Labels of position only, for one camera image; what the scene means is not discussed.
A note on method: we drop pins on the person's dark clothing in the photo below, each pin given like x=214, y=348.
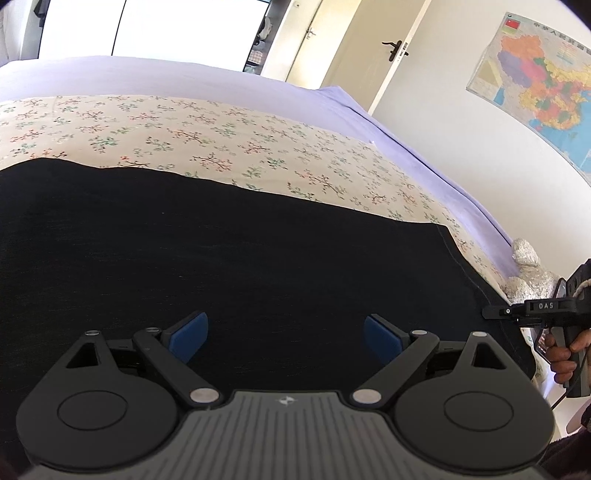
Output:
x=570, y=452

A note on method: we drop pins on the white sliding wardrobe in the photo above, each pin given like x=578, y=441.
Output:
x=152, y=27

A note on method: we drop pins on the dark pants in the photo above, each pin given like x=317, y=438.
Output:
x=231, y=258

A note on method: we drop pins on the fluffy white plush toy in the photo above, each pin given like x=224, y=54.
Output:
x=531, y=277

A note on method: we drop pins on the colourful wall map poster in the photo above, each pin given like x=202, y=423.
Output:
x=545, y=78

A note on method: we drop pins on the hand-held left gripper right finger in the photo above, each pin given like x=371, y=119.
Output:
x=383, y=339

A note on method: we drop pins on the person's right hand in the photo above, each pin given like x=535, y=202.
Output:
x=561, y=362

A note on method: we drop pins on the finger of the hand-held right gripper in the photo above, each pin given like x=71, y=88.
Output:
x=498, y=313

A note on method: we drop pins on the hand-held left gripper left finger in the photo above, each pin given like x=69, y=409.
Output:
x=189, y=337

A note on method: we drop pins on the purple bed sheet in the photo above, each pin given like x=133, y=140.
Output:
x=161, y=76

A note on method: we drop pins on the floral blanket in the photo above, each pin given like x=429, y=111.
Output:
x=231, y=134

